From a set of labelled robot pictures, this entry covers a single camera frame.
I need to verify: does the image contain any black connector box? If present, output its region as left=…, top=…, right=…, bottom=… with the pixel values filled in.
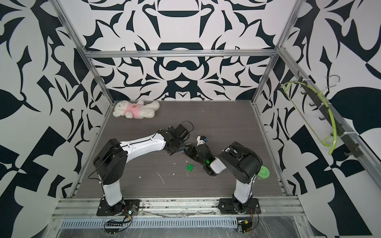
left=103, top=220, right=125, bottom=233
left=237, top=220, right=253, bottom=234

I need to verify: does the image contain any black connector box left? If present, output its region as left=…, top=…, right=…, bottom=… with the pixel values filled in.
left=103, top=220, right=125, bottom=233

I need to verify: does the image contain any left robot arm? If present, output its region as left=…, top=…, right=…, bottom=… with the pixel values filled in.
left=93, top=124, right=190, bottom=207

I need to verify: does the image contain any black wall hook rack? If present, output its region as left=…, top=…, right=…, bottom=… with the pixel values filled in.
left=297, top=74, right=364, bottom=158

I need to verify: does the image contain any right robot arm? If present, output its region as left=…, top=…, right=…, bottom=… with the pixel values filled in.
left=184, top=141, right=263, bottom=207

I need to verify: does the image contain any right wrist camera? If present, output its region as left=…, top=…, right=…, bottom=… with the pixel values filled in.
left=196, top=135, right=208, bottom=146

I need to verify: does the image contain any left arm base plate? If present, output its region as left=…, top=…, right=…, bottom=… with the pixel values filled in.
left=96, top=198, right=141, bottom=217

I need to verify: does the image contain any green plastic hanger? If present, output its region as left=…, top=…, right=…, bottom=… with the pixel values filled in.
left=281, top=81, right=338, bottom=155

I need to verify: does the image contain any white teddy bear pink shirt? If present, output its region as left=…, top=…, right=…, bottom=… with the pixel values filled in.
left=113, top=100, right=160, bottom=119

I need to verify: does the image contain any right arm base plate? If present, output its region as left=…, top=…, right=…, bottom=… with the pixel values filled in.
left=217, top=198, right=262, bottom=215

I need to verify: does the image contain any dark green lego brick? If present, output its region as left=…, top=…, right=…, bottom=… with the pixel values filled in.
left=186, top=164, right=194, bottom=172

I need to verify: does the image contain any black connector box right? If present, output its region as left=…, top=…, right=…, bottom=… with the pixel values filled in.
left=237, top=220, right=253, bottom=234

